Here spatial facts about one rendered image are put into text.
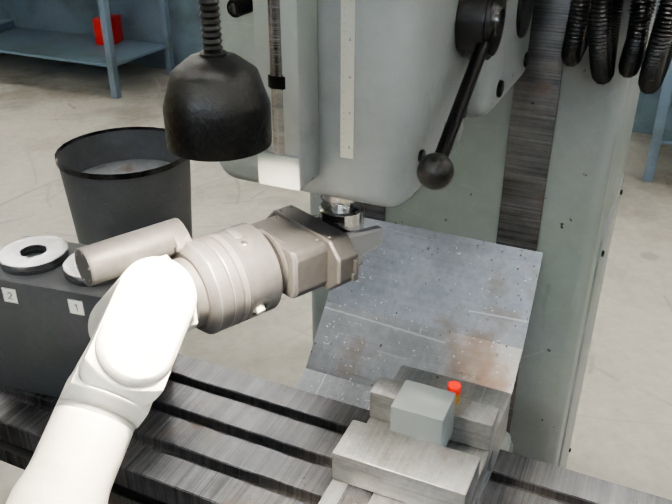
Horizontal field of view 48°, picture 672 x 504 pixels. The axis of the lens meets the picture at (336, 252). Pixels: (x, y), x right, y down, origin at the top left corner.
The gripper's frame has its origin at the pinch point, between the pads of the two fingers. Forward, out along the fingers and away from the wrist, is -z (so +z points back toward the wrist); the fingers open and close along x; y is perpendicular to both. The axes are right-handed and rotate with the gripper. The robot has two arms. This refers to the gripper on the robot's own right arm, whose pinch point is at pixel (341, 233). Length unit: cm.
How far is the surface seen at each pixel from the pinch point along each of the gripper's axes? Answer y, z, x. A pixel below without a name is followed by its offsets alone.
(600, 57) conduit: -16.4, -26.4, -10.7
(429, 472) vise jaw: 21.9, 0.5, -15.1
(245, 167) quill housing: -9.7, 10.7, 1.4
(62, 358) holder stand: 25.6, 20.2, 33.8
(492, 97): -13.2, -15.1, -6.0
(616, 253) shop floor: 121, -238, 88
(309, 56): -21.2, 9.3, -6.4
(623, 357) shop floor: 121, -172, 44
